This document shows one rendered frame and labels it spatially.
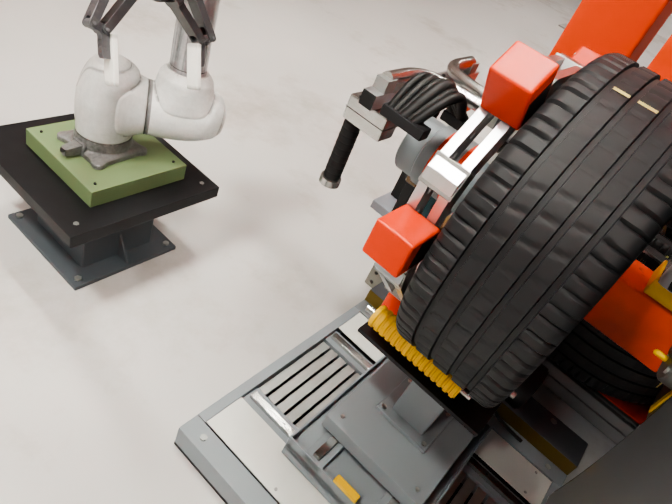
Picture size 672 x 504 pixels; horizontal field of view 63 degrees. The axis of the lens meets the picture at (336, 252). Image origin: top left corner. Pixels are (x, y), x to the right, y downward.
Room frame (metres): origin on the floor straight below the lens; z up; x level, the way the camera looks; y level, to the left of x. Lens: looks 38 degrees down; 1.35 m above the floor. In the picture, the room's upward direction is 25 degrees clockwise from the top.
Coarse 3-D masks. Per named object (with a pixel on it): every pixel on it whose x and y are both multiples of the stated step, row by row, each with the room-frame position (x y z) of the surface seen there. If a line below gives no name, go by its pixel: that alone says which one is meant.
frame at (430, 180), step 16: (560, 64) 1.10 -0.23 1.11; (576, 64) 1.10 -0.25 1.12; (560, 80) 0.97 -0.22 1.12; (480, 112) 0.87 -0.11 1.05; (464, 128) 0.85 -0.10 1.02; (480, 128) 0.88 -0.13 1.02; (496, 128) 0.85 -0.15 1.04; (512, 128) 0.88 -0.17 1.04; (448, 144) 0.83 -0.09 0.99; (464, 144) 0.85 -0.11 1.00; (480, 144) 0.83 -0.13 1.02; (496, 144) 0.84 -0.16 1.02; (432, 160) 0.80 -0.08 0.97; (448, 160) 0.80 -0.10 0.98; (480, 160) 0.81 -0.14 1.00; (432, 176) 0.79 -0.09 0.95; (448, 176) 0.79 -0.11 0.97; (464, 176) 0.79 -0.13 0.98; (416, 192) 0.80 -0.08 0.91; (432, 192) 0.83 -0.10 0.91; (448, 192) 0.78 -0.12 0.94; (416, 208) 0.79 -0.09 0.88; (432, 208) 0.78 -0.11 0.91; (448, 208) 0.79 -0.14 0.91; (384, 272) 0.79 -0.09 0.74; (400, 288) 0.79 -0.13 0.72
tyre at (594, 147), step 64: (576, 128) 0.80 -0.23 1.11; (640, 128) 0.81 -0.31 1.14; (512, 192) 0.73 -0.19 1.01; (576, 192) 0.72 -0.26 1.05; (640, 192) 0.73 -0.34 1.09; (448, 256) 0.70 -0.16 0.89; (512, 256) 0.68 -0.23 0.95; (576, 256) 0.67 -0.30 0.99; (448, 320) 0.68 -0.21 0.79; (512, 320) 0.64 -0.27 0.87; (576, 320) 0.63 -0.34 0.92; (512, 384) 0.63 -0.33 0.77
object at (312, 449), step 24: (384, 360) 1.17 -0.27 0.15; (360, 384) 1.04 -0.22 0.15; (312, 432) 0.83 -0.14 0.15; (480, 432) 1.07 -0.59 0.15; (288, 456) 0.77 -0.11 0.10; (312, 456) 0.76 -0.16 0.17; (336, 456) 0.80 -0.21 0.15; (312, 480) 0.74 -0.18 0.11; (336, 480) 0.72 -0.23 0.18; (360, 480) 0.77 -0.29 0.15
